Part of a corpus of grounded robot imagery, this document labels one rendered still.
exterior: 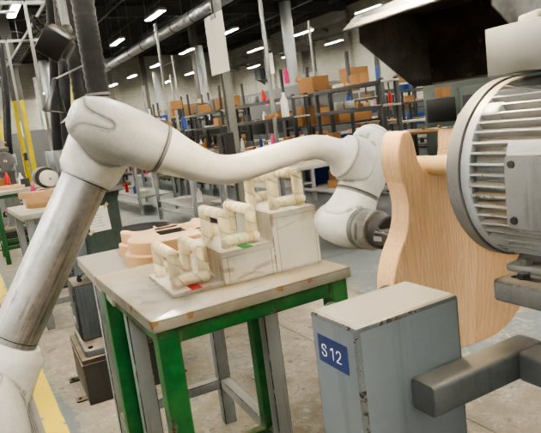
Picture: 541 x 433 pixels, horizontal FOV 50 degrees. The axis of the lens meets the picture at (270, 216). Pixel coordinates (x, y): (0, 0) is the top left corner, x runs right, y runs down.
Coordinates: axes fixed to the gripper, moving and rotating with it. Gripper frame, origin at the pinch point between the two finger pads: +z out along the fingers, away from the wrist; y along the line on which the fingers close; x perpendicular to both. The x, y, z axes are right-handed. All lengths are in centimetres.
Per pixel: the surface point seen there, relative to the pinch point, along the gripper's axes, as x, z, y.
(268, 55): 121, -570, -279
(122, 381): -57, -107, 37
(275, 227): -4, -64, 2
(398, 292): 0.5, 21.2, 30.9
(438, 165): 15.4, 7.5, 10.4
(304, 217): -2, -63, -8
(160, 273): -18, -86, 29
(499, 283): 1.3, 27.4, 19.5
